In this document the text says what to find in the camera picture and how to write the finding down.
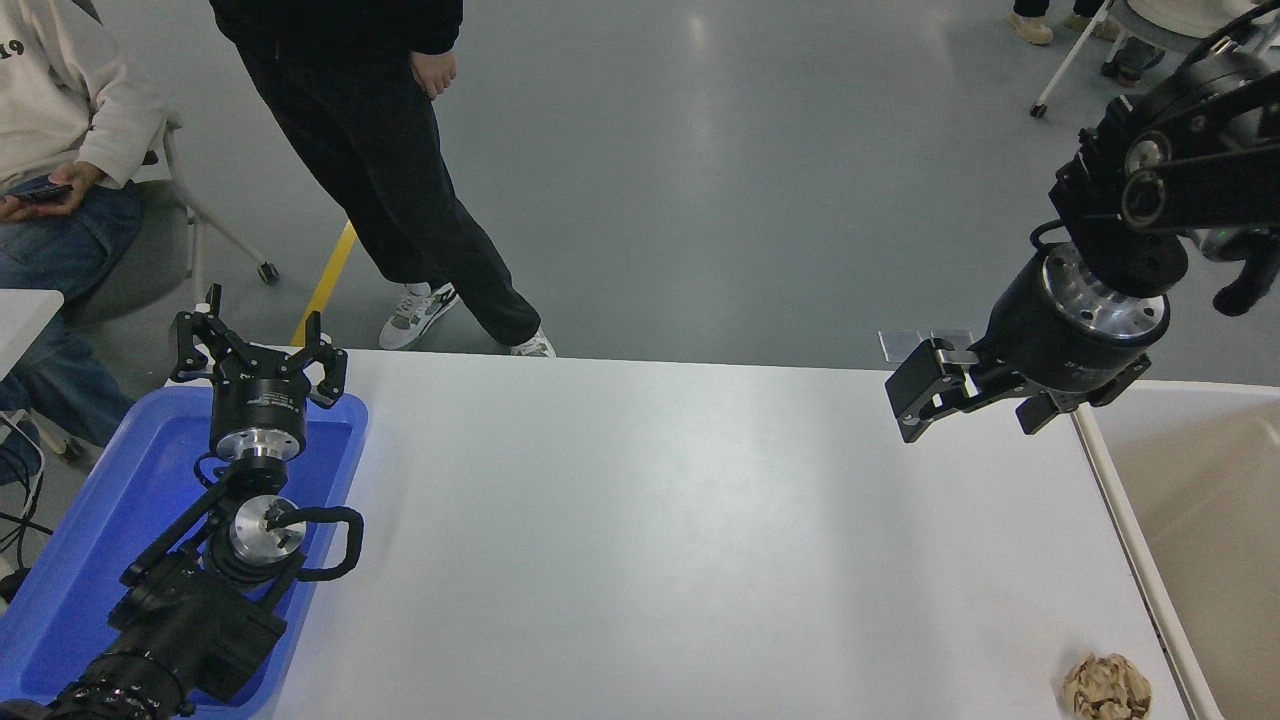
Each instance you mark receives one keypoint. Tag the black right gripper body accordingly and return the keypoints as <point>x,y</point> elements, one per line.
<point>1040,340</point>

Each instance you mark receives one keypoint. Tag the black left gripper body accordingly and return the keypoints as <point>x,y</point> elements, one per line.
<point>258,400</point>

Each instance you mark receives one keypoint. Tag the dark phone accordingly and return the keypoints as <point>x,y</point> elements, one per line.
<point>40,190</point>

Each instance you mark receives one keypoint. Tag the tan paper ball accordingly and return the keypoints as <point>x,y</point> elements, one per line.
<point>1105,688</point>

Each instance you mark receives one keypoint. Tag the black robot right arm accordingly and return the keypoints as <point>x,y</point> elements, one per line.
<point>1200,180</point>

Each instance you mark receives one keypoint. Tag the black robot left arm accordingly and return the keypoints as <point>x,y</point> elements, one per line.
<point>190,620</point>

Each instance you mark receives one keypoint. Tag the person's left hand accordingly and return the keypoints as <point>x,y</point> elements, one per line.
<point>80,180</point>

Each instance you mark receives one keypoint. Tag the person's right hand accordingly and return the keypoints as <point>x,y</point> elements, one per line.
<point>15,212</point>

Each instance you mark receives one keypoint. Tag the person's hand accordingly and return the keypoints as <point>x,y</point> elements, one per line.
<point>435,72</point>

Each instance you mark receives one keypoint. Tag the metal floor plate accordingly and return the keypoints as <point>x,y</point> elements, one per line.
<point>955,338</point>
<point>900,347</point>

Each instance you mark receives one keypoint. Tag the grey chair with castors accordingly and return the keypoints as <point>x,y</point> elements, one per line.
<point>140,250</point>

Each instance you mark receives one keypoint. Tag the small white table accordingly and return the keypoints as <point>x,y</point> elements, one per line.
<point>25,320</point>

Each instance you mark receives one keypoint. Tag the large pale bin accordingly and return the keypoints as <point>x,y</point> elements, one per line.
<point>1200,520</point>

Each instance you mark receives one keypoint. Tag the blue plastic tray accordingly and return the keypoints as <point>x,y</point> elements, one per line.
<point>100,520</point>

